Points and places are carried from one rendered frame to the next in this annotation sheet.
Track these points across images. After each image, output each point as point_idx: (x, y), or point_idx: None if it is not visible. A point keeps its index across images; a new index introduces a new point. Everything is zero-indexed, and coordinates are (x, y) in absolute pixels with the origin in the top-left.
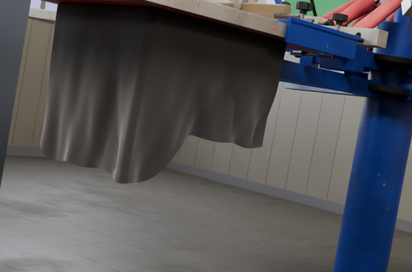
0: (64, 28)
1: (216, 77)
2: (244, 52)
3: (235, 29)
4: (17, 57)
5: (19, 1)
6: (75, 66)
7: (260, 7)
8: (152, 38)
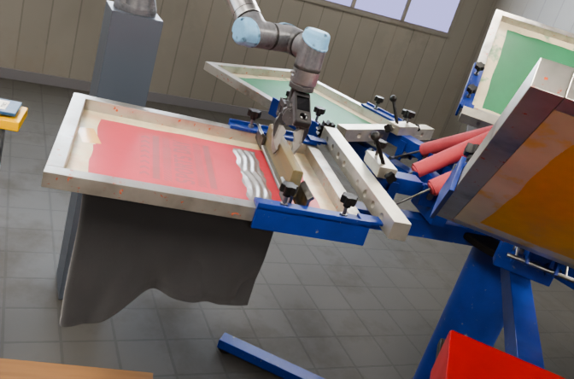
0: None
1: (176, 244)
2: (214, 224)
3: None
4: None
5: (137, 82)
6: None
7: (284, 160)
8: (86, 209)
